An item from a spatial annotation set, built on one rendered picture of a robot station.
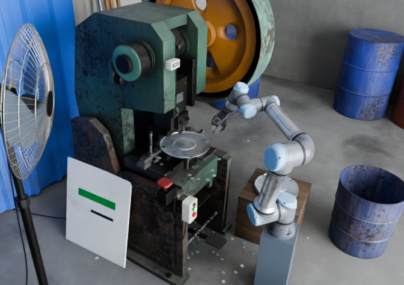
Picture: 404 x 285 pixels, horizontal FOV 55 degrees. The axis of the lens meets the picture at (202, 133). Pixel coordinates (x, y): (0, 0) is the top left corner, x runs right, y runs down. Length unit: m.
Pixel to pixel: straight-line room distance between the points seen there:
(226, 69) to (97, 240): 1.36
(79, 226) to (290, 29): 3.72
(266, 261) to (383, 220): 0.80
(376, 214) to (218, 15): 1.52
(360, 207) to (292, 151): 0.99
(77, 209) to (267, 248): 1.24
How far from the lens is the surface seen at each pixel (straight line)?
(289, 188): 2.66
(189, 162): 2.24
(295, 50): 5.36
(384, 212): 2.63
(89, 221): 2.64
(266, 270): 2.35
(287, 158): 1.70
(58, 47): 3.03
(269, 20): 2.21
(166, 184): 1.97
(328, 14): 5.15
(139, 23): 1.91
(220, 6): 2.29
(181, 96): 2.14
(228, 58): 2.33
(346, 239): 2.80
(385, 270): 2.88
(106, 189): 2.43
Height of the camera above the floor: 1.94
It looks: 29 degrees down
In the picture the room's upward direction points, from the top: 2 degrees clockwise
